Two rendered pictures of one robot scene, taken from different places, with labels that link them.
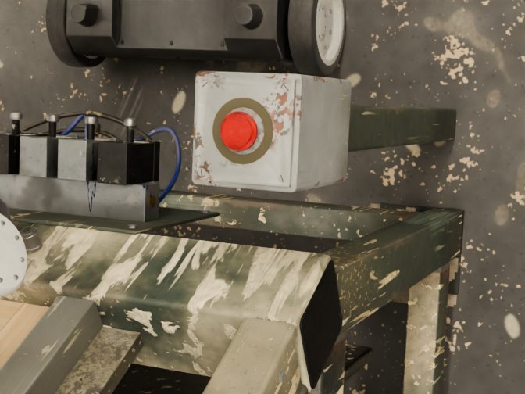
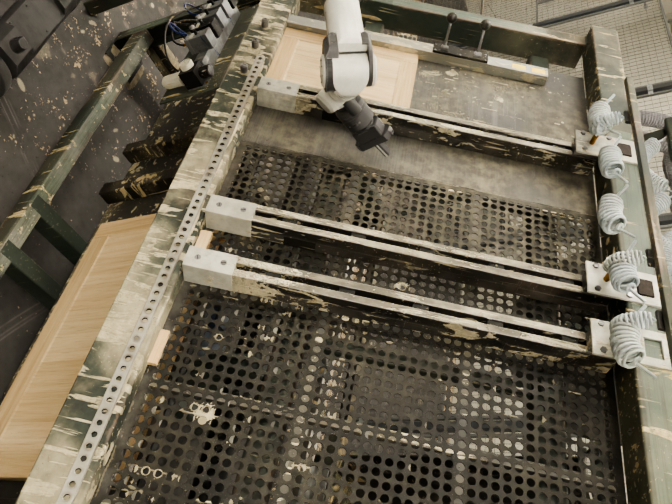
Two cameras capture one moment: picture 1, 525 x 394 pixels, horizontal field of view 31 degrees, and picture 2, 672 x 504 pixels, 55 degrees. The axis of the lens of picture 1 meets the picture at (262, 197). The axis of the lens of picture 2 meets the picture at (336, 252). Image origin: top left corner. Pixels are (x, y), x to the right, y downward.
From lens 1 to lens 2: 2.74 m
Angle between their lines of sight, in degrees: 78
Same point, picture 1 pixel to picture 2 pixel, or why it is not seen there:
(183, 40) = (49, 25)
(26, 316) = (290, 34)
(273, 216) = (125, 70)
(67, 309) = (294, 19)
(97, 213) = (234, 23)
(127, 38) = (32, 45)
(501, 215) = (126, 24)
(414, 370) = not seen: hidden behind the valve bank
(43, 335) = (306, 22)
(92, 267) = (276, 13)
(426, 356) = not seen: hidden behind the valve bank
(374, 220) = (142, 40)
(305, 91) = not seen: outside the picture
